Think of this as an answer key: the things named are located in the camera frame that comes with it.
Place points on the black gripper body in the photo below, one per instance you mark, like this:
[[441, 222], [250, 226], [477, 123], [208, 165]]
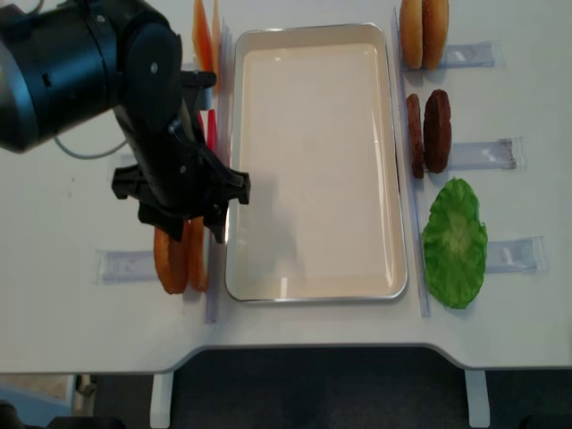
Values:
[[175, 174]]

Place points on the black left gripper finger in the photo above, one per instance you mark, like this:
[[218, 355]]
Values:
[[172, 226]]

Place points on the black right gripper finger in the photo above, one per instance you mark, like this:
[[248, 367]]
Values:
[[215, 221]]

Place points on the bread slice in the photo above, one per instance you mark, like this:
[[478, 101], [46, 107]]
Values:
[[171, 261], [198, 278]]

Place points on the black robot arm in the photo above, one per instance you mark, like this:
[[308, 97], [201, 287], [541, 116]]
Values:
[[64, 67]]

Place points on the inner red tomato slice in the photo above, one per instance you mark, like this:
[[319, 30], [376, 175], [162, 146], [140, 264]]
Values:
[[212, 133]]

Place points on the red tomato slice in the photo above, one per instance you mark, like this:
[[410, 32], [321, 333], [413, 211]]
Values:
[[212, 133], [201, 126]]

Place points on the outer red tomato slice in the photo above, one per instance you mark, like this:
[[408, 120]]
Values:
[[201, 126]]

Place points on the outer orange cheese slice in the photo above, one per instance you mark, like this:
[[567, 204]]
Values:
[[201, 38]]

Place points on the inner brown meat patty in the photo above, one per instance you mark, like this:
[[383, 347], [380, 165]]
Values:
[[415, 136]]

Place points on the brown meat patty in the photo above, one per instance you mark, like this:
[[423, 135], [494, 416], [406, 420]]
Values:
[[415, 136], [437, 131]]

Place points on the outer brown meat patty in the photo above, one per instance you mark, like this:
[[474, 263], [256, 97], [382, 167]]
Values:
[[437, 131]]

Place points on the green lettuce leaf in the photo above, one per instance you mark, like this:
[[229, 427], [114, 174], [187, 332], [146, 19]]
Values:
[[455, 244]]

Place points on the left clear acrylic rack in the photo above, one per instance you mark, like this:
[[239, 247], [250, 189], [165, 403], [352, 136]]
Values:
[[115, 267]]

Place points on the clear acrylic rack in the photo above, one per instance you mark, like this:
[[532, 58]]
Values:
[[115, 267], [509, 256]]

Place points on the cream rectangular metal tray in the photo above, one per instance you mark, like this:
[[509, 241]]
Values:
[[312, 126]]

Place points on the left white table leg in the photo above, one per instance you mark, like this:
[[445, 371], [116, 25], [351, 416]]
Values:
[[161, 401]]

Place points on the white table leg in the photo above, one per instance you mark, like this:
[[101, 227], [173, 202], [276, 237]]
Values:
[[161, 401], [479, 414]]

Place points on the dark object bottom left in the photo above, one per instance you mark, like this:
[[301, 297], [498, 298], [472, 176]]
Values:
[[8, 416]]

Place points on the inner right bun slice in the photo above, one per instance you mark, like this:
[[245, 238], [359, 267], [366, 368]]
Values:
[[411, 33]]

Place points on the bun slice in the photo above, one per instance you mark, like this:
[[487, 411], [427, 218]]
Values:
[[411, 33], [435, 19]]

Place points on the outer right bun slice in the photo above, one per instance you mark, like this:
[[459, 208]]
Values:
[[435, 19]]

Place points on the right clear acrylic rack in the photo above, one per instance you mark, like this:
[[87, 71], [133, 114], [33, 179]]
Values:
[[509, 256]]

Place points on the right white table leg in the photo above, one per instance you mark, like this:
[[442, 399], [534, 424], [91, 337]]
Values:
[[479, 414]]

